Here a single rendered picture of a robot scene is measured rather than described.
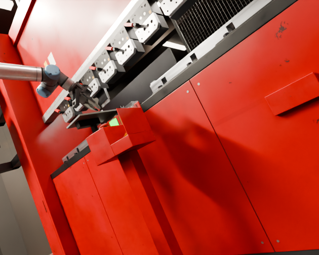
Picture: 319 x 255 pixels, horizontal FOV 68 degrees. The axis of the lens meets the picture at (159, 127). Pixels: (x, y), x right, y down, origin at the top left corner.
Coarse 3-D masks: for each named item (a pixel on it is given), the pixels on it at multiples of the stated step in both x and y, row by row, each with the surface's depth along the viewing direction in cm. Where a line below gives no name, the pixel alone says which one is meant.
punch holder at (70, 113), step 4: (68, 96) 182; (64, 100) 183; (68, 100) 181; (60, 104) 188; (64, 104) 184; (68, 104) 180; (60, 108) 189; (64, 108) 185; (68, 108) 181; (72, 108) 180; (64, 112) 186; (68, 112) 182; (72, 112) 179; (76, 112) 182; (80, 112) 184; (64, 116) 187; (68, 116) 183; (72, 116) 180; (76, 116) 184; (64, 120) 188; (68, 120) 184; (72, 120) 188
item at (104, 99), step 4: (104, 88) 156; (100, 92) 158; (104, 92) 155; (100, 96) 159; (104, 96) 156; (108, 96) 155; (100, 100) 160; (104, 100) 157; (108, 100) 155; (100, 104) 160; (104, 104) 159
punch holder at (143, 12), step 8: (144, 0) 118; (144, 8) 119; (152, 8) 117; (136, 16) 123; (144, 16) 119; (152, 16) 116; (160, 16) 120; (144, 24) 120; (152, 24) 117; (160, 24) 116; (136, 32) 124; (144, 32) 121; (152, 32) 118; (160, 32) 121; (144, 40) 122; (152, 40) 125
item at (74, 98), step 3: (75, 90) 141; (78, 90) 143; (72, 93) 143; (75, 93) 140; (78, 93) 142; (72, 96) 143; (75, 96) 140; (78, 96) 141; (72, 99) 142; (75, 99) 139; (78, 99) 140; (72, 102) 141; (75, 102) 138; (78, 102) 139; (72, 105) 140; (75, 105) 138; (78, 105) 139
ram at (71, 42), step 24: (48, 0) 174; (72, 0) 155; (96, 0) 141; (120, 0) 128; (48, 24) 180; (72, 24) 160; (96, 24) 144; (120, 24) 132; (24, 48) 213; (48, 48) 186; (72, 48) 165; (72, 72) 170; (48, 120) 211
